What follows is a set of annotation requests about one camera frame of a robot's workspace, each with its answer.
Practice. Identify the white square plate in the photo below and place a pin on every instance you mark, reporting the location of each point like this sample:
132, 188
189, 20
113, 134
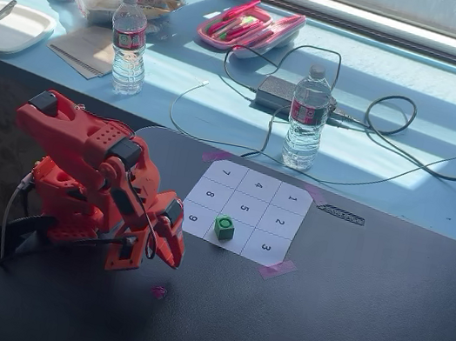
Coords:
18, 32

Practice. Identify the orange robot base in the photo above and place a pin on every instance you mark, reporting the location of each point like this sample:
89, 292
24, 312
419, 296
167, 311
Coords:
67, 232

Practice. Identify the pink pencil case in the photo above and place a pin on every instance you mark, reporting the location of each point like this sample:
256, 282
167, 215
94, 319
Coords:
285, 30

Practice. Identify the white numbered grid paper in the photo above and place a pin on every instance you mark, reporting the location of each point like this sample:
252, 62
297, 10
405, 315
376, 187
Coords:
255, 204

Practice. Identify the clear water bottle red label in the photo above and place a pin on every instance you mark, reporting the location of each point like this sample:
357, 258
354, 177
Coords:
128, 47
306, 122

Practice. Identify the pink marker pen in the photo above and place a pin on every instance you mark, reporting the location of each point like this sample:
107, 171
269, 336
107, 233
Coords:
243, 9

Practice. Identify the green cube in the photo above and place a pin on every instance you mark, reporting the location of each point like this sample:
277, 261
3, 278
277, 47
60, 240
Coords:
224, 228

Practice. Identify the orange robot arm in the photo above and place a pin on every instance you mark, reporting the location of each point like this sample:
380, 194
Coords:
84, 132

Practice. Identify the black power adapter brick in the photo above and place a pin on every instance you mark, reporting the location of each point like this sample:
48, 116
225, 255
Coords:
274, 91

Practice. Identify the orange gripper black motor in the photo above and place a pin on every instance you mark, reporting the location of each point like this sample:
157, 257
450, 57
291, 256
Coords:
169, 223

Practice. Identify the pink tape piece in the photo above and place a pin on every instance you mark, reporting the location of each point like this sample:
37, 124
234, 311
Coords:
278, 269
315, 194
215, 156

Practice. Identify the black white striped sticker strip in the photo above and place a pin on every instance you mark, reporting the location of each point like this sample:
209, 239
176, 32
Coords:
341, 214

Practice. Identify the small pink mark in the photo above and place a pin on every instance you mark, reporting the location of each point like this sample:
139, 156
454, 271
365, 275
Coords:
159, 292

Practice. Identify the black table clamp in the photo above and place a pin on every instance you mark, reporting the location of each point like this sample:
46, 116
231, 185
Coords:
31, 222

